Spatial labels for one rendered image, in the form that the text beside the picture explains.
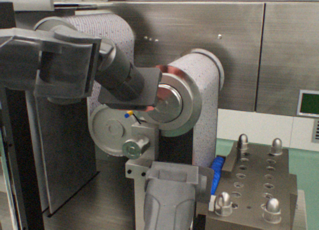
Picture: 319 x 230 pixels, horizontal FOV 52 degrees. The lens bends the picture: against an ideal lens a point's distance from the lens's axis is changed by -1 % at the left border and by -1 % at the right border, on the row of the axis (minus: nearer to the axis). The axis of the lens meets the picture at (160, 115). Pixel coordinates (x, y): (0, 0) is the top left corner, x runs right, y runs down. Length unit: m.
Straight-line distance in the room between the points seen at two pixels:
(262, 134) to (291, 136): 0.28
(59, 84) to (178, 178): 0.20
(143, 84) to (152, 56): 0.47
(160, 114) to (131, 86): 0.16
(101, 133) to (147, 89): 0.25
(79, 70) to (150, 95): 0.15
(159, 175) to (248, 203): 0.33
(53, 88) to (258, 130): 3.16
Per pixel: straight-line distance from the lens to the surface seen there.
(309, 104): 0.95
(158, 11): 0.98
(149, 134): 0.65
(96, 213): 0.93
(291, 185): 0.86
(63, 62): 0.39
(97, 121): 0.74
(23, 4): 0.75
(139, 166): 0.65
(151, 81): 0.53
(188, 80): 0.62
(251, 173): 0.86
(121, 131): 0.71
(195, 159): 0.69
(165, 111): 0.64
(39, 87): 0.40
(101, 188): 1.04
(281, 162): 0.94
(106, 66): 0.44
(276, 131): 3.47
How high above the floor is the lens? 1.44
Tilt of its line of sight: 19 degrees down
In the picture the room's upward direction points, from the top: straight up
